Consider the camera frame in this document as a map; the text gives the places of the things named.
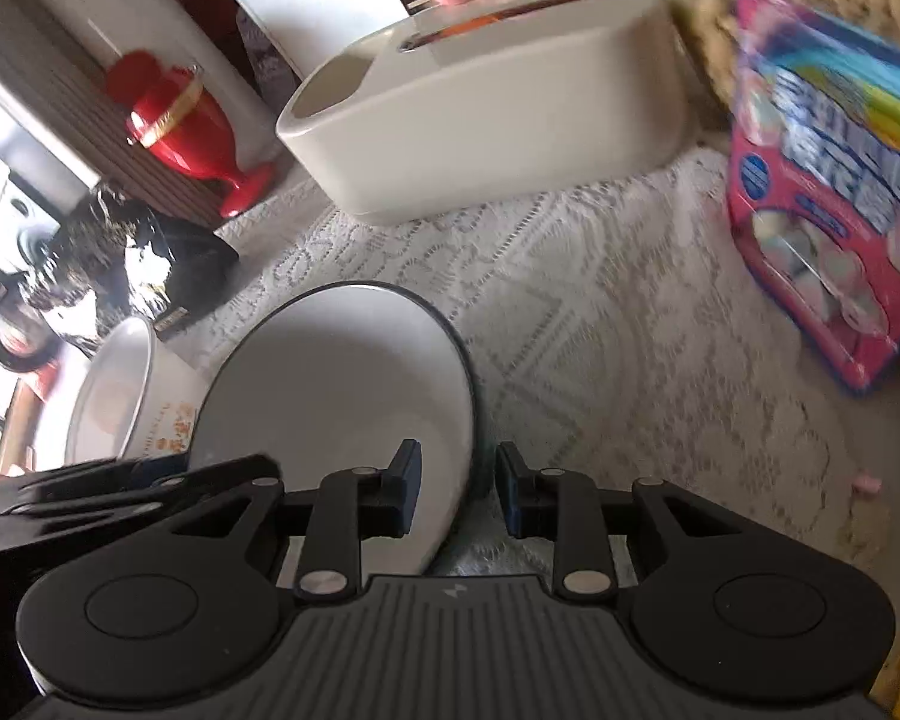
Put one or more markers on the small pink candy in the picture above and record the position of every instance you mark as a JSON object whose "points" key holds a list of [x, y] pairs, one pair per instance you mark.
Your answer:
{"points": [[866, 484]]}

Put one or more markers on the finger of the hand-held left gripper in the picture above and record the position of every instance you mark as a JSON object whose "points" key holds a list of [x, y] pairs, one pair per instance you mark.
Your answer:
{"points": [[82, 491]]}

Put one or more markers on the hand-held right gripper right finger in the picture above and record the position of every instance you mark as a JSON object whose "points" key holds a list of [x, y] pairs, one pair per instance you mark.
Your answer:
{"points": [[507, 487]]}

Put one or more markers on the white plate dark rim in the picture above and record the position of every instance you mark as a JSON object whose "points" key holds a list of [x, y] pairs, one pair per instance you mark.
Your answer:
{"points": [[330, 390]]}

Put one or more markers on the white bowl orange floral print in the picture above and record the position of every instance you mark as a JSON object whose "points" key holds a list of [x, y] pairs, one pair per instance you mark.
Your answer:
{"points": [[120, 390]]}

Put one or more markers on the pink snack packet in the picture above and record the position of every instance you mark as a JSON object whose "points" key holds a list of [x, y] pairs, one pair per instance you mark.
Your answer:
{"points": [[817, 255]]}

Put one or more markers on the glossy black packet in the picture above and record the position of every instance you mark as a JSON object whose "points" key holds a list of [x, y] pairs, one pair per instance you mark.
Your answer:
{"points": [[184, 255]]}

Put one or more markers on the white lace tablecloth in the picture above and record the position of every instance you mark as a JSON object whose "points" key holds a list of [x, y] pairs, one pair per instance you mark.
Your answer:
{"points": [[607, 315]]}

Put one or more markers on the glass jar with cereal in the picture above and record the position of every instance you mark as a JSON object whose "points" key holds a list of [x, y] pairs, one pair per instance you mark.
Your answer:
{"points": [[716, 37]]}

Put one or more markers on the cream tissue box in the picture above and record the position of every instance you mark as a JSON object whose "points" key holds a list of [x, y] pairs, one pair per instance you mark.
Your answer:
{"points": [[495, 105]]}

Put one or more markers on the red vase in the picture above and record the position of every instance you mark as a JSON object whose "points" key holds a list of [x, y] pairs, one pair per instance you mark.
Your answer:
{"points": [[187, 135]]}

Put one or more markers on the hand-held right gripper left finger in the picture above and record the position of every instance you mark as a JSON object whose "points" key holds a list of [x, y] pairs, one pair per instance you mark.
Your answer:
{"points": [[409, 484]]}

